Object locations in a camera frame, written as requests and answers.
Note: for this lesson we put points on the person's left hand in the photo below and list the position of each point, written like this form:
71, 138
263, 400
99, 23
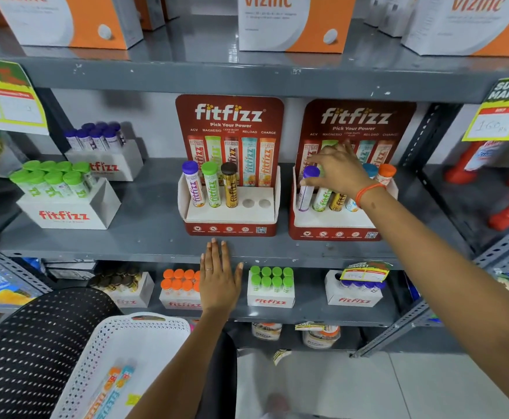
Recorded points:
217, 287

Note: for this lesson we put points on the person's right hand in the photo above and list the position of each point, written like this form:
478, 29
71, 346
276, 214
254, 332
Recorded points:
344, 174

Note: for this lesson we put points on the person's left little finger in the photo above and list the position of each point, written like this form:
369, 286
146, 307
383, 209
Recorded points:
202, 267

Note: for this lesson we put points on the person's left middle finger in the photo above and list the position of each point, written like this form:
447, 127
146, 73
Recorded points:
216, 256

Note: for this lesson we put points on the person's right thumb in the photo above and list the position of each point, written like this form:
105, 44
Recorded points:
311, 182

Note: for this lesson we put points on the person's left thumb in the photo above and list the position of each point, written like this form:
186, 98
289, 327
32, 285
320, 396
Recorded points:
238, 274

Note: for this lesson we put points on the purple cap white tube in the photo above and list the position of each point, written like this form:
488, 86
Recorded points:
194, 187
305, 198

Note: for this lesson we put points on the person's left forearm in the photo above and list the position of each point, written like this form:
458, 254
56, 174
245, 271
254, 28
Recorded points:
184, 370

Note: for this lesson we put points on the person's right forearm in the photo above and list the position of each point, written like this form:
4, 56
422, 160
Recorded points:
446, 274

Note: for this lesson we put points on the green cap white tube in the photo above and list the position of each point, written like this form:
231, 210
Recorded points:
321, 200
212, 187

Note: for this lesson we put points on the cluster of orange capped tubes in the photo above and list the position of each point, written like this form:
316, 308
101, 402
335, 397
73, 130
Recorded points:
178, 281

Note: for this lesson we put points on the brown cap gold tube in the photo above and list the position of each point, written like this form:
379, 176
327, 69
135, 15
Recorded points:
337, 202
230, 187

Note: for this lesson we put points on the cluster of green capped tubes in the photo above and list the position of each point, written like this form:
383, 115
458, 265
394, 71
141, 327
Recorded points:
53, 178
271, 278

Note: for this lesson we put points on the white tube carton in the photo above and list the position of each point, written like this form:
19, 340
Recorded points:
354, 297
66, 213
180, 303
114, 165
271, 300
136, 292

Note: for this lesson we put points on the orange wrist band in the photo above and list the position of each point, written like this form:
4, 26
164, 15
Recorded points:
367, 191

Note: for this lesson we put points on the blue cap white tube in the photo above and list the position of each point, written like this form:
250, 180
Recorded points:
370, 170

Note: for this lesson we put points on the white jar with orange label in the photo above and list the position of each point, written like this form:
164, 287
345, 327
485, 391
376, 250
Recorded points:
266, 330
321, 338

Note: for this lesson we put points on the grey metal shelving rack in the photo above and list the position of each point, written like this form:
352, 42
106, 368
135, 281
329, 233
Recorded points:
149, 226

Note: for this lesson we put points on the orange cap white tube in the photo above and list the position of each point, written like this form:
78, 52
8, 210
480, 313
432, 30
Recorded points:
386, 172

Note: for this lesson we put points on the red tube display stand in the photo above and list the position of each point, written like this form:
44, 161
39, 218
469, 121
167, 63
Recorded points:
230, 115
355, 115

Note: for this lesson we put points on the cluster of brown capped tubes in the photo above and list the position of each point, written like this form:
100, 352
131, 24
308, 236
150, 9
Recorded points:
114, 279

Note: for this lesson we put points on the white plastic basket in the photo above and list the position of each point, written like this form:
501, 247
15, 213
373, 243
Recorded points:
145, 349

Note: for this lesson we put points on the small yellow green price tag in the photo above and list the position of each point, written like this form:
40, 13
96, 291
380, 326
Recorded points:
365, 271

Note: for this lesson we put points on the cluster of purple capped tubes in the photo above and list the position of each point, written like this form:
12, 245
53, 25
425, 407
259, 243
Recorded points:
95, 137
361, 285

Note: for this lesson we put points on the flat white box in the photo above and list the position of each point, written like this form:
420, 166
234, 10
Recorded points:
69, 270

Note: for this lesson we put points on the blue printed tube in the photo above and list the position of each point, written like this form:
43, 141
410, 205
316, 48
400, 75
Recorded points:
117, 394

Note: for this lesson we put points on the orange printed tube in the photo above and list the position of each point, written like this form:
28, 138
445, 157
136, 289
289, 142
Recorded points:
104, 392

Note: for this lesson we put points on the plain white box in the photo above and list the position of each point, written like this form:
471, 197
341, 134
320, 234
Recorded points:
390, 15

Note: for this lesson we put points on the grey slotted side rack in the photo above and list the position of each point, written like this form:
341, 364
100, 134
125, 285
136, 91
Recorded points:
505, 252
12, 267

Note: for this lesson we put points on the black dotted garment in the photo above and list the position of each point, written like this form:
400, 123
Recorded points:
31, 353

